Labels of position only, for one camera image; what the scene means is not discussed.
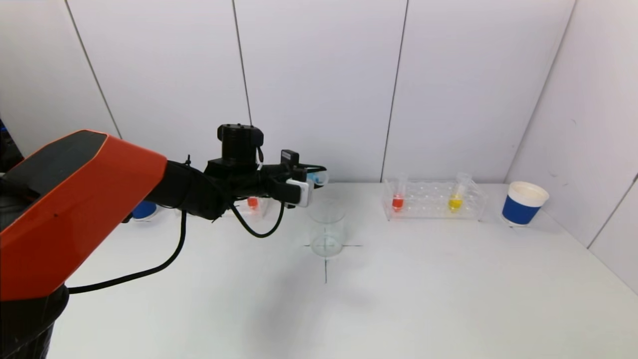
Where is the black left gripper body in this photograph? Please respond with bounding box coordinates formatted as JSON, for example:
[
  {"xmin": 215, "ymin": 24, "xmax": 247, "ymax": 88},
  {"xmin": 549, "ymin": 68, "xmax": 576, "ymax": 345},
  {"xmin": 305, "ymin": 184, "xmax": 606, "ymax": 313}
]
[{"xmin": 260, "ymin": 150, "xmax": 308, "ymax": 187}]

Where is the test tube with blue pigment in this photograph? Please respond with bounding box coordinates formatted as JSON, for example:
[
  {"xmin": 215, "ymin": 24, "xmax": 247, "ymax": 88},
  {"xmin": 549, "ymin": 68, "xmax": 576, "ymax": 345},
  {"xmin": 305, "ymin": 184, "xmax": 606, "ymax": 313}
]
[{"xmin": 305, "ymin": 169, "xmax": 330, "ymax": 188}]

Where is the clear acrylic test tube rack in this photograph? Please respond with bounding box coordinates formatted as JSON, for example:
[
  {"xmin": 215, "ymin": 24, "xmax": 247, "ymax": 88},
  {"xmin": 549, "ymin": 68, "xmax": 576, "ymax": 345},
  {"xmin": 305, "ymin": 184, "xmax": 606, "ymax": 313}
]
[
  {"xmin": 225, "ymin": 195, "xmax": 270, "ymax": 219},
  {"xmin": 381, "ymin": 179, "xmax": 488, "ymax": 222}
]

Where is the clear glass beaker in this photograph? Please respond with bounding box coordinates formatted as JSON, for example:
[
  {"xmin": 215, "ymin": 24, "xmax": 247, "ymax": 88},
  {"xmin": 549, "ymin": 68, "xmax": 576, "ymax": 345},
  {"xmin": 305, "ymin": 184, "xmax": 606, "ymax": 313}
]
[{"xmin": 307, "ymin": 199, "xmax": 346, "ymax": 259}]

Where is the test tube with yellow pigment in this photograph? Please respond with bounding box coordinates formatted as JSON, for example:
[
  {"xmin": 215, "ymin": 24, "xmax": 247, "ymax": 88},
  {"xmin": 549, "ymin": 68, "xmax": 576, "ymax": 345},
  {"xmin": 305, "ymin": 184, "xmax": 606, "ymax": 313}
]
[{"xmin": 447, "ymin": 173, "xmax": 472, "ymax": 214}]

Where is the white paper cup blue sleeve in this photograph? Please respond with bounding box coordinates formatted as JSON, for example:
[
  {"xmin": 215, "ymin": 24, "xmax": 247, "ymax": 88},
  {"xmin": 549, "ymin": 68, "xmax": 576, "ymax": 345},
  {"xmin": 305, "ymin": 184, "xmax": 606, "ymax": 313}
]
[
  {"xmin": 501, "ymin": 181, "xmax": 550, "ymax": 228},
  {"xmin": 132, "ymin": 200, "xmax": 159, "ymax": 221}
]

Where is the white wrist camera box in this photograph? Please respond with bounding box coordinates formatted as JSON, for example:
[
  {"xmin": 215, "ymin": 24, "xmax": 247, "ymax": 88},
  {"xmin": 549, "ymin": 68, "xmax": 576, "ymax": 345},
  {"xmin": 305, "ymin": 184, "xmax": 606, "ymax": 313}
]
[{"xmin": 285, "ymin": 178, "xmax": 314, "ymax": 208}]

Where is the thin black camera cable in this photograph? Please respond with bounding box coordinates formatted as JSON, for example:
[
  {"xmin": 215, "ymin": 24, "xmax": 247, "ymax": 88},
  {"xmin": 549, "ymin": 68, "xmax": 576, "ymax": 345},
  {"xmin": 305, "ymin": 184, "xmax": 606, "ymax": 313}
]
[{"xmin": 229, "ymin": 201, "xmax": 286, "ymax": 239}]

